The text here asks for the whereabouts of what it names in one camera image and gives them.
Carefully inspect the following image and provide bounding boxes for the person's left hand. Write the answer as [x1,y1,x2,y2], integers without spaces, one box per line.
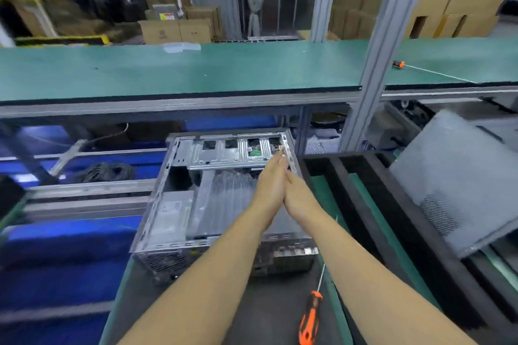
[248,151,290,233]

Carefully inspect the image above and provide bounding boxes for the person's right hand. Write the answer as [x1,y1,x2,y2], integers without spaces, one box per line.
[283,171,325,229]

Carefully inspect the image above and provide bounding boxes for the person's left forearm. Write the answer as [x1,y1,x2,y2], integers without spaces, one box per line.
[117,211,272,345]

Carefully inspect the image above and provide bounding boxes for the person's right forearm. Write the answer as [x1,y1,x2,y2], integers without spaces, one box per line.
[301,215,479,345]

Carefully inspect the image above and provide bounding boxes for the black foam tray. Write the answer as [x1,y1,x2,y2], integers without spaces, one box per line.
[300,150,518,335]

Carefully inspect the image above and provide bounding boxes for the silver computer case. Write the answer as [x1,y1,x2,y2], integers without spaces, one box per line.
[129,128,320,285]

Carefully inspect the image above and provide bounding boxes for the silver power supply unit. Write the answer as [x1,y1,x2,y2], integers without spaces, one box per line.
[154,190,196,243]

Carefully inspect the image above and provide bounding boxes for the orange black screwdriver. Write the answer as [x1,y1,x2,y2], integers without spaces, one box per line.
[298,263,327,345]

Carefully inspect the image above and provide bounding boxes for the small clear plastic bag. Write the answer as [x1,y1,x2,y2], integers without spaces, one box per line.
[163,42,202,54]

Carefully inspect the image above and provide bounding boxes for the small orange screwdriver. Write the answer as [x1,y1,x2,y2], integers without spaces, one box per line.
[392,60,477,84]

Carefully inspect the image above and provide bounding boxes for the brown cardboard box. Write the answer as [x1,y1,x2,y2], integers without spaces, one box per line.
[179,18,214,44]
[139,19,183,46]

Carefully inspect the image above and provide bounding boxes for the grey perforated case panel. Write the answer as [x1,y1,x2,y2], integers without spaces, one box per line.
[388,109,518,259]

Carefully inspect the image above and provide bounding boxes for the blue plastic bin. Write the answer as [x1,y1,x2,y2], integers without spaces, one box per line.
[0,215,143,345]

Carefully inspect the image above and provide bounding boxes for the aluminium frame post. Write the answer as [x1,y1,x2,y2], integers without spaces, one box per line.
[338,0,437,154]

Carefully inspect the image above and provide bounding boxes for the black cable coil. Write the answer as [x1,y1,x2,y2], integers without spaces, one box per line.
[79,162,137,184]

